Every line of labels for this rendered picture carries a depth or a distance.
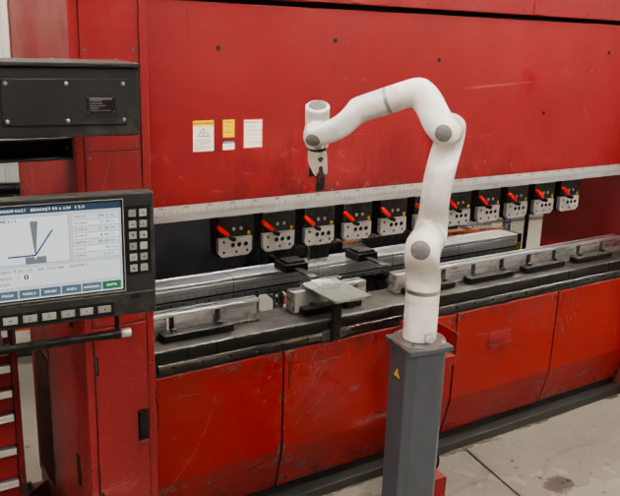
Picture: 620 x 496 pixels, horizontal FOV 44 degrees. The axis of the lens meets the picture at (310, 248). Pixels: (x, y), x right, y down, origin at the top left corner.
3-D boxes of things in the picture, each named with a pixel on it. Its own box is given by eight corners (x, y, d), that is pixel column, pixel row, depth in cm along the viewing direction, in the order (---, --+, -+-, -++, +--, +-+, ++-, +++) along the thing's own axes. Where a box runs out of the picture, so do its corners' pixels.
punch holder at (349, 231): (342, 241, 332) (344, 204, 328) (332, 236, 339) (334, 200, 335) (370, 237, 340) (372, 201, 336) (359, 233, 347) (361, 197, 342)
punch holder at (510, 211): (505, 218, 384) (509, 186, 380) (493, 216, 391) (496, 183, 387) (526, 216, 392) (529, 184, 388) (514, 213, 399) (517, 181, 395)
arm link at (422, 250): (442, 287, 270) (448, 222, 264) (434, 304, 253) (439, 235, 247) (408, 283, 273) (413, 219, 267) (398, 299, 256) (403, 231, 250)
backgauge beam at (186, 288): (135, 317, 318) (135, 293, 315) (124, 306, 329) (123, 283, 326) (520, 251, 438) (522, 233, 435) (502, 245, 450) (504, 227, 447)
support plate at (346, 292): (336, 304, 308) (336, 301, 308) (301, 285, 329) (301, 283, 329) (371, 297, 318) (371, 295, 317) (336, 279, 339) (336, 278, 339)
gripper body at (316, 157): (331, 149, 265) (330, 175, 273) (323, 134, 273) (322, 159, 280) (310, 152, 264) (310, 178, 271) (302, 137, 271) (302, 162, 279)
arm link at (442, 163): (403, 258, 260) (411, 246, 275) (438, 266, 257) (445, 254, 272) (430, 112, 245) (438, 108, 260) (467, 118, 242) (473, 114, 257)
